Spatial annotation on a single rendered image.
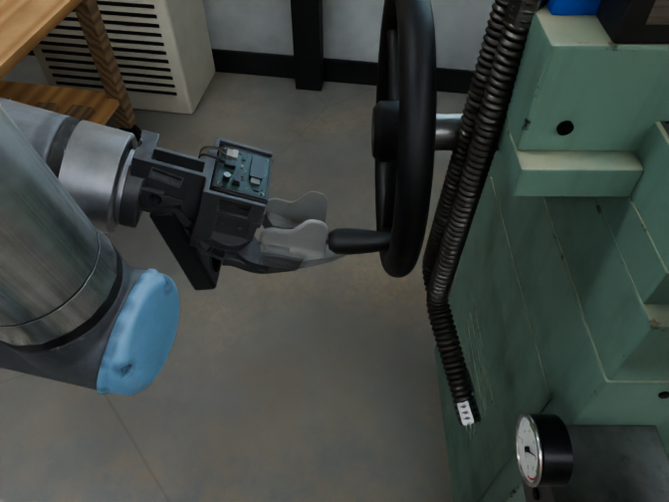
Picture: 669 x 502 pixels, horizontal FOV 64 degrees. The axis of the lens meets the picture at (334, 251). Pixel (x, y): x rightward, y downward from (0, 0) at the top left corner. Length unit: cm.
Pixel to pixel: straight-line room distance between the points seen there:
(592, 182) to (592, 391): 20
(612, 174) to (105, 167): 40
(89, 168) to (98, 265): 13
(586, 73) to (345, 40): 167
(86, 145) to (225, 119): 152
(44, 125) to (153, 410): 91
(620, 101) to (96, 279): 38
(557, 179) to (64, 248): 35
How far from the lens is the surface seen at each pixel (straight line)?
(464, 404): 64
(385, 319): 137
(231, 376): 130
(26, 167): 30
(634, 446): 63
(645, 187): 48
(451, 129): 54
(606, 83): 44
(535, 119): 44
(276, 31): 209
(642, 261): 48
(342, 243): 49
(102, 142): 48
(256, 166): 48
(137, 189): 47
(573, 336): 59
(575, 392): 59
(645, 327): 48
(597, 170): 46
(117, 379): 39
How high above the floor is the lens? 114
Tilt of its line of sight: 50 degrees down
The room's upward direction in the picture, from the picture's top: straight up
